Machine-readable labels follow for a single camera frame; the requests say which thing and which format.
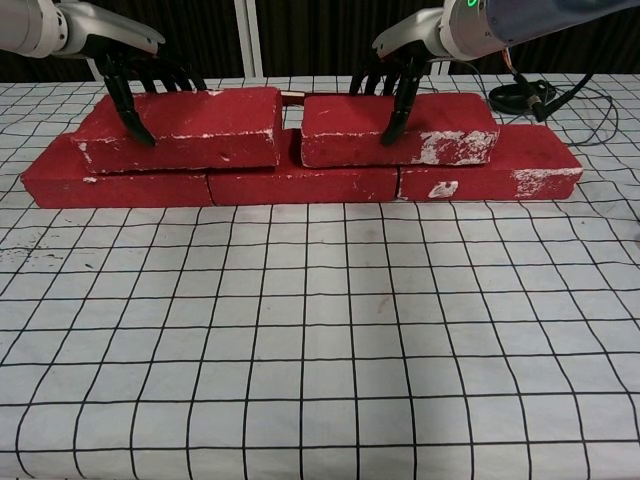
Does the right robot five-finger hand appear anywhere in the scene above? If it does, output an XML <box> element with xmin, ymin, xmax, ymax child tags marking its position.
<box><xmin>348</xmin><ymin>7</ymin><xmax>446</xmax><ymax>147</ymax></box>

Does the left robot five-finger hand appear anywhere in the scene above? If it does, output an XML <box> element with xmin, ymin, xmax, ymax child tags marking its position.
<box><xmin>59</xmin><ymin>0</ymin><xmax>209</xmax><ymax>148</ymax></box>

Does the black room divider panel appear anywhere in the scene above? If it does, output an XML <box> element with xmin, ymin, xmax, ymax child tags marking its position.
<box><xmin>234</xmin><ymin>0</ymin><xmax>451</xmax><ymax>80</ymax></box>
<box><xmin>509</xmin><ymin>27</ymin><xmax>640</xmax><ymax>77</ymax></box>
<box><xmin>0</xmin><ymin>0</ymin><xmax>251</xmax><ymax>84</ymax></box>

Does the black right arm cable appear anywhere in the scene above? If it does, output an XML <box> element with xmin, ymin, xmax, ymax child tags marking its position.
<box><xmin>502</xmin><ymin>47</ymin><xmax>596</xmax><ymax>120</ymax></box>

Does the red painted brick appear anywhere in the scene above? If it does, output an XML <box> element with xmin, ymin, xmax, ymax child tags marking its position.
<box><xmin>205</xmin><ymin>128</ymin><xmax>401</xmax><ymax>206</ymax></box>
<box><xmin>72</xmin><ymin>87</ymin><xmax>284</xmax><ymax>175</ymax></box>
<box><xmin>20</xmin><ymin>134</ymin><xmax>211</xmax><ymax>209</ymax></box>
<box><xmin>298</xmin><ymin>92</ymin><xmax>501</xmax><ymax>169</ymax></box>
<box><xmin>397</xmin><ymin>123</ymin><xmax>584</xmax><ymax>202</ymax></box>

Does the checkered white tablecloth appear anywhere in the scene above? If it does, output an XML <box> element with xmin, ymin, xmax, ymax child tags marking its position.
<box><xmin>0</xmin><ymin>74</ymin><xmax>640</xmax><ymax>480</ymax></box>

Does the thin black mouse cable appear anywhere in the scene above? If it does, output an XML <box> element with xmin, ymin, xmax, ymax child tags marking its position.
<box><xmin>469</xmin><ymin>59</ymin><xmax>621</xmax><ymax>147</ymax></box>

